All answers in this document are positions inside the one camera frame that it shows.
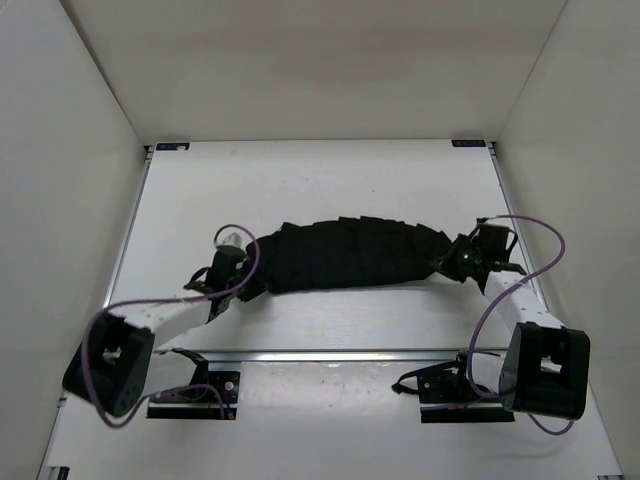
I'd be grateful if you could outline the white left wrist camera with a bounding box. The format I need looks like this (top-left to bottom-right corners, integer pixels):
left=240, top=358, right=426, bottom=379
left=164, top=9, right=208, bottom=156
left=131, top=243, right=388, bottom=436
left=214, top=231, right=243, bottom=249

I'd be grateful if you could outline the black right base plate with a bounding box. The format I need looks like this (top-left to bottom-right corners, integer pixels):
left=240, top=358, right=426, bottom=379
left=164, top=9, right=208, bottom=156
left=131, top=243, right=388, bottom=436
left=391, top=352, right=515, bottom=425

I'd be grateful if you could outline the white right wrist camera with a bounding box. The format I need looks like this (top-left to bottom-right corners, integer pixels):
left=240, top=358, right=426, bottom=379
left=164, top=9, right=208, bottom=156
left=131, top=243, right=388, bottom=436
left=476, top=216, right=500, bottom=228

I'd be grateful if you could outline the dark left corner label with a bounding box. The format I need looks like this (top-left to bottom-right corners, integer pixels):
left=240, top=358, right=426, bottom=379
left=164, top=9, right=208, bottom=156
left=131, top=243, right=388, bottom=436
left=155, top=142, right=190, bottom=151

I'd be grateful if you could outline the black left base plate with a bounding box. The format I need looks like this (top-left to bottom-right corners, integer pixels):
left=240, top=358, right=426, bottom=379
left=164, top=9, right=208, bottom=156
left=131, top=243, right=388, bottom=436
left=146, top=348, right=241, bottom=421

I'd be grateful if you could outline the dark corner label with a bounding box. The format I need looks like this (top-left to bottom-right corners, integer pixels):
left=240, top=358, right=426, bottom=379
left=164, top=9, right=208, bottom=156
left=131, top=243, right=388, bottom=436
left=451, top=139, right=486, bottom=148
left=155, top=142, right=190, bottom=151

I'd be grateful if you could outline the black pleated skirt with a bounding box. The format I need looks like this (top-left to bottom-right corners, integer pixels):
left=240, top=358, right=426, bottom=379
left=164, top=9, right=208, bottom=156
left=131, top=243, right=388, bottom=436
left=247, top=216, right=452, bottom=295

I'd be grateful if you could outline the dark right corner label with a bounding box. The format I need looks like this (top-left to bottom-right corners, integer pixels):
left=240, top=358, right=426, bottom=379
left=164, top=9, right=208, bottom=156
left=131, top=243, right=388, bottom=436
left=451, top=139, right=486, bottom=148

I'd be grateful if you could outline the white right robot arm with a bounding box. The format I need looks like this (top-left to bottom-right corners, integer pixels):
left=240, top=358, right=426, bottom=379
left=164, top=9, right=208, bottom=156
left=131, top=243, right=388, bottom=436
left=433, top=217, right=591, bottom=421

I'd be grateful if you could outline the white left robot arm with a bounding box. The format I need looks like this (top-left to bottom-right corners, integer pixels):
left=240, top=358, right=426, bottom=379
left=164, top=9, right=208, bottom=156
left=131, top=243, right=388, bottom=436
left=62, top=241, right=273, bottom=429

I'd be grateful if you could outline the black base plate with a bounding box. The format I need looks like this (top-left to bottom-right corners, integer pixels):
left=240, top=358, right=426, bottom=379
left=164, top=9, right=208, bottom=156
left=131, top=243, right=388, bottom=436
left=146, top=348, right=241, bottom=421
left=391, top=352, right=515, bottom=425

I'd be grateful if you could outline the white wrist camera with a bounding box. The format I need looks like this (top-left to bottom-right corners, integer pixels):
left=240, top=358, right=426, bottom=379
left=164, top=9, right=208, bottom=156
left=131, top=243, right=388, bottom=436
left=214, top=231, right=243, bottom=249
left=476, top=216, right=500, bottom=228

